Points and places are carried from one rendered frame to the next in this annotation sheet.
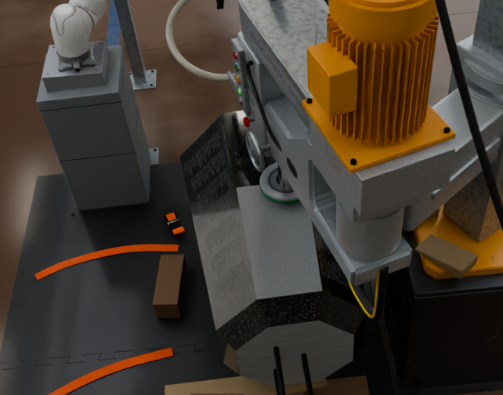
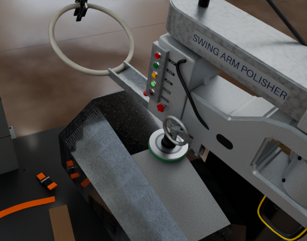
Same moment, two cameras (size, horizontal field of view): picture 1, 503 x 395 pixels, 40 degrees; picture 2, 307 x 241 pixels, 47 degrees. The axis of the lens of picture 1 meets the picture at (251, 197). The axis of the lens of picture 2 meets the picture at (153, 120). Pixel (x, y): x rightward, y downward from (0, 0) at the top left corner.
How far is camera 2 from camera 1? 1.32 m
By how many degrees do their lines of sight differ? 24
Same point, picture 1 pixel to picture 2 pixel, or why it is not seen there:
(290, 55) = (257, 52)
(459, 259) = not seen: hidden behind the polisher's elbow
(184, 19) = not seen: outside the picture
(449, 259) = not seen: hidden behind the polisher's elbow
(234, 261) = (152, 214)
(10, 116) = not seen: outside the picture
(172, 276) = (64, 224)
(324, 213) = (264, 174)
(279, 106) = (203, 94)
